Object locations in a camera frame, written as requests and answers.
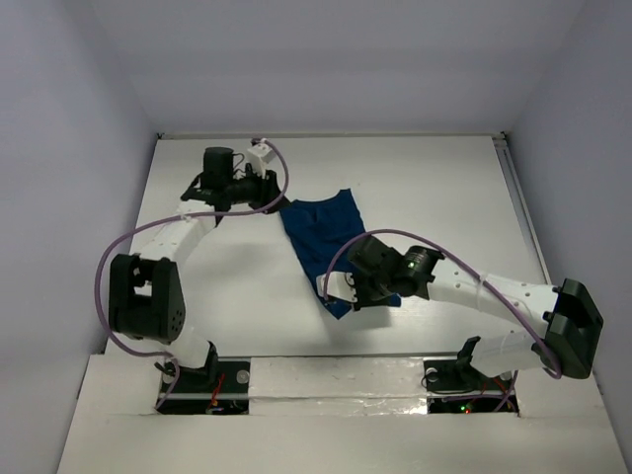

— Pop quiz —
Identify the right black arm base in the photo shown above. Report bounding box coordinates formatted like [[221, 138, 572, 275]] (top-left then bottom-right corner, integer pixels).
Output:
[[421, 358, 519, 415]]

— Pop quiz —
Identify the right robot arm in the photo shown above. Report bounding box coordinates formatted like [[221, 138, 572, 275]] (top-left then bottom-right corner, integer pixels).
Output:
[[348, 236, 603, 387]]

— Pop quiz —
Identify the blue printed t-shirt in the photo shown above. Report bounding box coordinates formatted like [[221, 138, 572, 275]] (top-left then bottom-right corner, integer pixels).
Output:
[[278, 188, 404, 321]]

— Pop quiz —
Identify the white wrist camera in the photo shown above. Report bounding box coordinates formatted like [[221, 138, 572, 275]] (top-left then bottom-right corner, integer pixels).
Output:
[[316, 272, 357, 303], [245, 141, 277, 177]]

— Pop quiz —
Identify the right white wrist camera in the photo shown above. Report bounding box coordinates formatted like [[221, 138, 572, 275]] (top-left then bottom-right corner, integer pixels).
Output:
[[316, 272, 357, 303]]

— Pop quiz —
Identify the silver foil covered panel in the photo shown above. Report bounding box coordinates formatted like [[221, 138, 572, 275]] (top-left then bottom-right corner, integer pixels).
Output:
[[248, 356, 428, 417]]

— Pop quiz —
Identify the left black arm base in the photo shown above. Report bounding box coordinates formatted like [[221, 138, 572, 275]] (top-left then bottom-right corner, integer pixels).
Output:
[[158, 358, 251, 416]]

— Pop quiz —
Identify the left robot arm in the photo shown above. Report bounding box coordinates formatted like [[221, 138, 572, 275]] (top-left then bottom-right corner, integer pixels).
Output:
[[108, 139, 288, 390]]

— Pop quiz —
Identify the right aluminium rail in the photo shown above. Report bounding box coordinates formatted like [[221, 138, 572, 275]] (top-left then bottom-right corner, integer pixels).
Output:
[[493, 132, 574, 352]]

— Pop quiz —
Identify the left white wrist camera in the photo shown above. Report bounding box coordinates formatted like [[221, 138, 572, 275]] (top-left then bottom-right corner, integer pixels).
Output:
[[245, 141, 277, 177]]

